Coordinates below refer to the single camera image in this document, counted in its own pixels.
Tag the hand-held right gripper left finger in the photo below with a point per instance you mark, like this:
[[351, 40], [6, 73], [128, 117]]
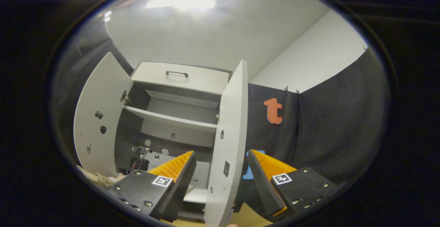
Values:
[[180, 185]]

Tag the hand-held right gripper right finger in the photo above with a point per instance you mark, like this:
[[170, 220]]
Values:
[[263, 185]]

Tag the white shoe cabinet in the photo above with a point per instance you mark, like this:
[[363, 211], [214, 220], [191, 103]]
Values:
[[182, 106]]

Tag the white cabinet shelf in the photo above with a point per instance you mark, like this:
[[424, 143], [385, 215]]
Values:
[[198, 194], [172, 118]]

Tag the metal door hinge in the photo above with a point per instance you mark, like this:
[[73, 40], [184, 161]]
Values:
[[125, 98], [217, 115]]

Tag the white cabinet drawer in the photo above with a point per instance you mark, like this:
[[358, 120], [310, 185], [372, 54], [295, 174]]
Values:
[[206, 80]]

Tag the small bright lamp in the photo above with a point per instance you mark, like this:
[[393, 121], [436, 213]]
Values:
[[107, 15]]

